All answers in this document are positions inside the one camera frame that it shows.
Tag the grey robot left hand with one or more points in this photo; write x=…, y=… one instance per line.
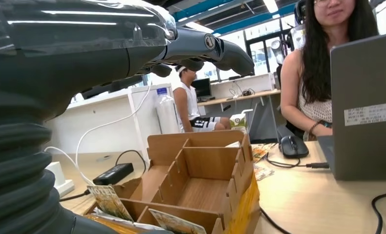
x=66, y=48

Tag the person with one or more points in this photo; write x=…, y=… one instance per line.
x=318, y=80
x=189, y=103

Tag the wooden card organiser box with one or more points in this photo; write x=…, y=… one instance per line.
x=209, y=161

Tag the white desk partition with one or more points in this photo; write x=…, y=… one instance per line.
x=115, y=139

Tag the clear water bottle blue cap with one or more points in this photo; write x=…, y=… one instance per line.
x=167, y=116

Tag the black power adapter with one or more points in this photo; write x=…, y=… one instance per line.
x=113, y=174

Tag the white power strip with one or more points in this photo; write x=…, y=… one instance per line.
x=60, y=184

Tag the black computer monitor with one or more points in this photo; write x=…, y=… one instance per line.
x=201, y=87

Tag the small drink carton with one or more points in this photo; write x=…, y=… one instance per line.
x=238, y=122

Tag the white paper sleeves stack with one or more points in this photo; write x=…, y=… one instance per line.
x=137, y=225

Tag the white paper slip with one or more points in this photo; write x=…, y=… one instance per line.
x=234, y=145

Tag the black computer mouse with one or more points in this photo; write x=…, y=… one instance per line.
x=293, y=147

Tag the grey laptop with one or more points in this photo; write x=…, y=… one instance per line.
x=364, y=145

